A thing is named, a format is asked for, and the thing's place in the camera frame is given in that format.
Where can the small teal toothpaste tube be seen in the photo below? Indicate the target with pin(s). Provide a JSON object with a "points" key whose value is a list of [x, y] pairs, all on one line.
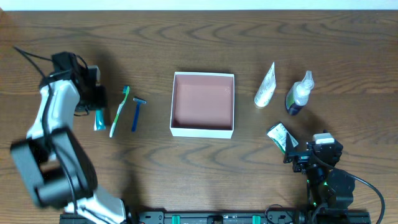
{"points": [[99, 120]]}

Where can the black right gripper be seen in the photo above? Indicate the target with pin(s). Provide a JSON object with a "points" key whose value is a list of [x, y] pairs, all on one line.
{"points": [[298, 157]]}

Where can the blue disposable razor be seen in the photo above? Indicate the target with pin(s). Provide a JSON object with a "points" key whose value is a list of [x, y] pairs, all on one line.
{"points": [[139, 102]]}

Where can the clear pump bottle blue liquid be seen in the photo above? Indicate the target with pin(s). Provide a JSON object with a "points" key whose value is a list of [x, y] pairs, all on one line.
{"points": [[298, 95]]}

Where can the black rail with green clips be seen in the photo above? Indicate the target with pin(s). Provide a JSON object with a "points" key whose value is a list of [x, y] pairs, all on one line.
{"points": [[270, 216]]}

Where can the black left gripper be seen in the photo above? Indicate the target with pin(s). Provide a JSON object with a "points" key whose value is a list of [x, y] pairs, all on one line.
{"points": [[96, 99]]}

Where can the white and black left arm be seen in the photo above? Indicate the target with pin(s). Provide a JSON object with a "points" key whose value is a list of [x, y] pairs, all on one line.
{"points": [[55, 169]]}

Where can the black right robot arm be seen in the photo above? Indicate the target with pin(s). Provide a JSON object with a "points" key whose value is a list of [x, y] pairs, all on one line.
{"points": [[325, 183]]}

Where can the green and white toothbrush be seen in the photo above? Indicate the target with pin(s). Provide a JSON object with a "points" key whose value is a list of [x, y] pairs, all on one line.
{"points": [[126, 91]]}

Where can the white box with pink interior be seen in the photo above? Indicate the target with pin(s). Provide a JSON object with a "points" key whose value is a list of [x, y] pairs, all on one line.
{"points": [[202, 105]]}

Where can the white bamboo print tube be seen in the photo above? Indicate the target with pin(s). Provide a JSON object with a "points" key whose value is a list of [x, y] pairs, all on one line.
{"points": [[266, 89]]}

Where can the white and green soap packet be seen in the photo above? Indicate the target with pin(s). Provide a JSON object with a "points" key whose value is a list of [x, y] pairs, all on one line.
{"points": [[278, 134]]}

